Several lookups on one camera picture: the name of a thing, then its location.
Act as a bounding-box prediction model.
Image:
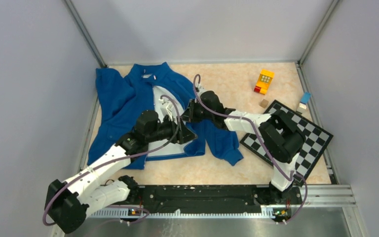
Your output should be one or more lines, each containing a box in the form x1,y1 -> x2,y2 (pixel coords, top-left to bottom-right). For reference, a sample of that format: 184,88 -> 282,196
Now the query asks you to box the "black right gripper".
182,99 -> 214,123

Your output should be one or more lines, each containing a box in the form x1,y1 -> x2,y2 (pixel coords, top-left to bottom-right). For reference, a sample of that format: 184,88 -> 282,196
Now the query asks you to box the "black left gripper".
146,114 -> 197,144

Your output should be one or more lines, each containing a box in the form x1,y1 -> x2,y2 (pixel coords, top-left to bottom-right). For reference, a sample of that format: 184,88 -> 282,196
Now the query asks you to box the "blue zip jacket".
87,62 -> 243,169

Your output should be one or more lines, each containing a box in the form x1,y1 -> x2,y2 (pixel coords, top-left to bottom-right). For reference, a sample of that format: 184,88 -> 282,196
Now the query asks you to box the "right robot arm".
182,90 -> 306,203

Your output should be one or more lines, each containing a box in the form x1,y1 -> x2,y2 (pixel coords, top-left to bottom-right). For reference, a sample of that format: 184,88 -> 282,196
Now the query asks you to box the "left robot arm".
43,110 -> 197,234

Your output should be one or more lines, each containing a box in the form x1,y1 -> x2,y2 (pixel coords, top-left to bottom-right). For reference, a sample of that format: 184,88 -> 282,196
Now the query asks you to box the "small brown wooden cube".
260,99 -> 269,109

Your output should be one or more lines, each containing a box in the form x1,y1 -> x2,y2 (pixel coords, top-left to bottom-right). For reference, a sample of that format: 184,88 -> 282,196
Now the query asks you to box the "yellow red toy block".
254,69 -> 275,95

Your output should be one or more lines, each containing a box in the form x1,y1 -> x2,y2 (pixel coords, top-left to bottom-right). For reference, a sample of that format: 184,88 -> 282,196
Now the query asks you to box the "blue white small block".
296,92 -> 311,114

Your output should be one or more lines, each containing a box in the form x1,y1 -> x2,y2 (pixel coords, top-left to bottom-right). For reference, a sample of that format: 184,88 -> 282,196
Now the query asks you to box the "black white checkerboard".
240,100 -> 333,178

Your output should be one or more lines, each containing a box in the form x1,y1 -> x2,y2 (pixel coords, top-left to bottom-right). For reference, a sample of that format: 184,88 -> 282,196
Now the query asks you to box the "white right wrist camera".
195,85 -> 207,97

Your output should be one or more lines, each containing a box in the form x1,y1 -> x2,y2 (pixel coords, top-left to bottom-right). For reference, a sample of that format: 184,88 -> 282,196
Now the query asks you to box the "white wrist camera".
195,85 -> 207,97
159,99 -> 175,121

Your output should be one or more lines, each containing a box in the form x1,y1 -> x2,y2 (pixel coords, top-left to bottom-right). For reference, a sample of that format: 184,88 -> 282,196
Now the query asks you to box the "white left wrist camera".
159,99 -> 175,121

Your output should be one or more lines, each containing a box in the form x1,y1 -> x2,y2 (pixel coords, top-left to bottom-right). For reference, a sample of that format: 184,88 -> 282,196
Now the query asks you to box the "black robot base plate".
115,185 -> 302,214

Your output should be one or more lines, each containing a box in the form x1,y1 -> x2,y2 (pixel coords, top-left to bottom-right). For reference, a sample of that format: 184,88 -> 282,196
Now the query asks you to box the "aluminium frame rail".
88,185 -> 356,221

